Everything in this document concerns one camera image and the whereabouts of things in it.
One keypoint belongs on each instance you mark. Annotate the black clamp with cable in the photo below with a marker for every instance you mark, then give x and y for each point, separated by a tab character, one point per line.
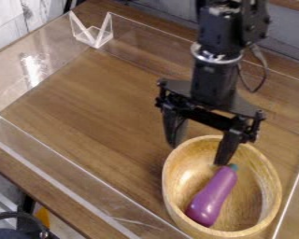
30	227

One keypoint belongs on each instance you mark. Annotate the brown wooden bowl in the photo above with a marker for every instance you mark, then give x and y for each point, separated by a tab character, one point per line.
253	203

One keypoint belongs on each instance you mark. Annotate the clear acrylic tray wall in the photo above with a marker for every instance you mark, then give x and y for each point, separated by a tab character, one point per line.
82	140

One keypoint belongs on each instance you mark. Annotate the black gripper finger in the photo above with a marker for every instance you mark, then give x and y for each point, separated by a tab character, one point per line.
174	125
228	147

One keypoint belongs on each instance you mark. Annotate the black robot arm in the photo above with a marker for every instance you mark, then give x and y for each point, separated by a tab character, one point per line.
232	26

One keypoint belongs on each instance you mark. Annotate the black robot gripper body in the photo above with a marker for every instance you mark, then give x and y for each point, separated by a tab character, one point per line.
207	99

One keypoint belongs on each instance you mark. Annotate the clear acrylic corner bracket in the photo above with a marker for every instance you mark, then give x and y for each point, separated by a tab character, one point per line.
94	36

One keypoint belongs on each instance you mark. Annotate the purple toy eggplant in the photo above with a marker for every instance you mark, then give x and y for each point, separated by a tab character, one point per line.
205	207

